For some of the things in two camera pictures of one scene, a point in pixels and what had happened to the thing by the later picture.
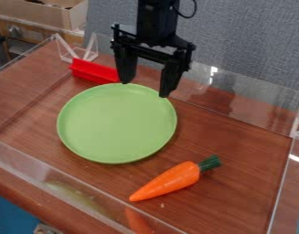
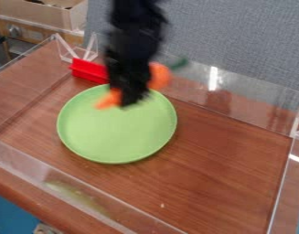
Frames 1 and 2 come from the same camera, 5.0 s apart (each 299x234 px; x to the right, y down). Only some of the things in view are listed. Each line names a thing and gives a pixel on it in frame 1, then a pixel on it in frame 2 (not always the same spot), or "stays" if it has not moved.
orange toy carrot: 175,178 → 159,78
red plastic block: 92,72 stays
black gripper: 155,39 → 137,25
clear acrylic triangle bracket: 69,54 stays
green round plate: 117,123 stays
